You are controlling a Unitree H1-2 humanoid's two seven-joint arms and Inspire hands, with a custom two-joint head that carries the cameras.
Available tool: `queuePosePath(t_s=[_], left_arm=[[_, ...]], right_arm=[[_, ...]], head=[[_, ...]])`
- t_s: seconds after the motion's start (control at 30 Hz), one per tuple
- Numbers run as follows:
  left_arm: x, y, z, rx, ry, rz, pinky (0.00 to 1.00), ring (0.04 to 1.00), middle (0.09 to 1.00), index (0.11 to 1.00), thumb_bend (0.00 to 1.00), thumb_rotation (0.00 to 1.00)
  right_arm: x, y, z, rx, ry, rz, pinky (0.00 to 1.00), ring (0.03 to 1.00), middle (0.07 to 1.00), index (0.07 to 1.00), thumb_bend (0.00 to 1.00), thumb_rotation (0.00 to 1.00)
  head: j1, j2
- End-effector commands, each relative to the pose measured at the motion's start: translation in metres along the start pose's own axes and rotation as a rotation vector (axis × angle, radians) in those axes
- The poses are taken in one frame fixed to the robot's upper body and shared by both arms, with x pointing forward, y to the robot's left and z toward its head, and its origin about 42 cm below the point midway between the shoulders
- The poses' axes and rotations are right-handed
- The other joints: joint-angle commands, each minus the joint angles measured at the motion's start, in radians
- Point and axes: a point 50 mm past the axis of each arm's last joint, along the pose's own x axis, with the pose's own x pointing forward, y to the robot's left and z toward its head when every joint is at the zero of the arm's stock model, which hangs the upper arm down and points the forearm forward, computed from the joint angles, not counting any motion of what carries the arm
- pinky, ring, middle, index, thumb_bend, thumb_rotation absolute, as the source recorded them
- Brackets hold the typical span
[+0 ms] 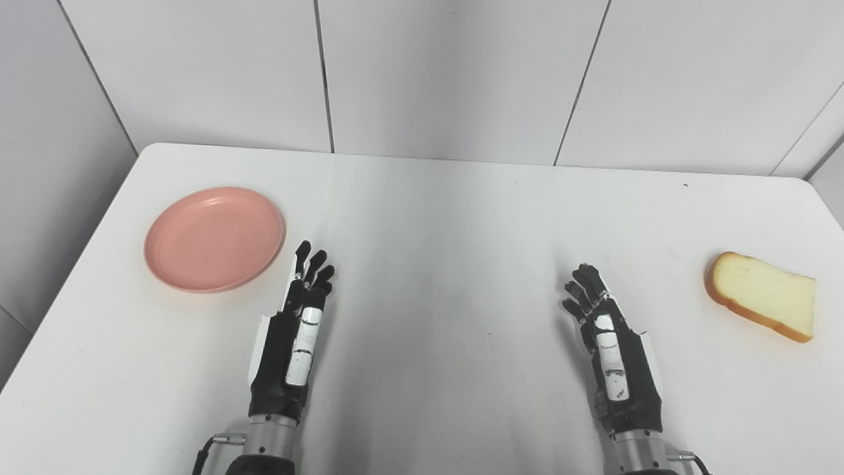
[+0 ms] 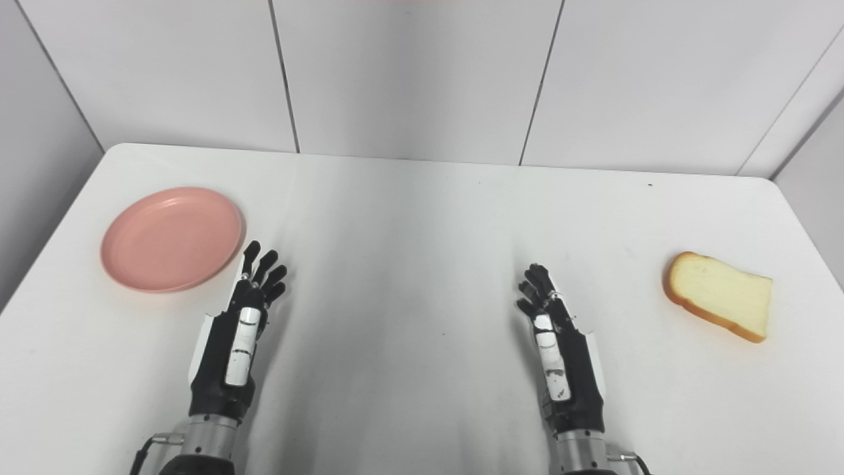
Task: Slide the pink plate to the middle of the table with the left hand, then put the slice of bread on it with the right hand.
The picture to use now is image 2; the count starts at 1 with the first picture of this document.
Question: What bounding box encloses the slice of white bread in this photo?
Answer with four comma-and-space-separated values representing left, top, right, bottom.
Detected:
663, 251, 773, 344

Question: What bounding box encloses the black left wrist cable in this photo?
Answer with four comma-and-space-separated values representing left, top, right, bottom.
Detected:
129, 431, 187, 475

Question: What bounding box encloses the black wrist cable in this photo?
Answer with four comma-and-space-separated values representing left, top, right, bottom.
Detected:
605, 445, 654, 475
129, 431, 187, 475

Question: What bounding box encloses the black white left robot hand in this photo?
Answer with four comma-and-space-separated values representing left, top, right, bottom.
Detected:
188, 240, 289, 424

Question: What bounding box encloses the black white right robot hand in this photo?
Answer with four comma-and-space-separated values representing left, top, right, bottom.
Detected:
516, 263, 607, 437

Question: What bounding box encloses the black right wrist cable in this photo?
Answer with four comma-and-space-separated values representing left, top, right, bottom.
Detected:
605, 445, 654, 475

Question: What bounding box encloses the pink round plate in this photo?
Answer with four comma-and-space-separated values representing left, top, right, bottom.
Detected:
100, 187, 244, 294

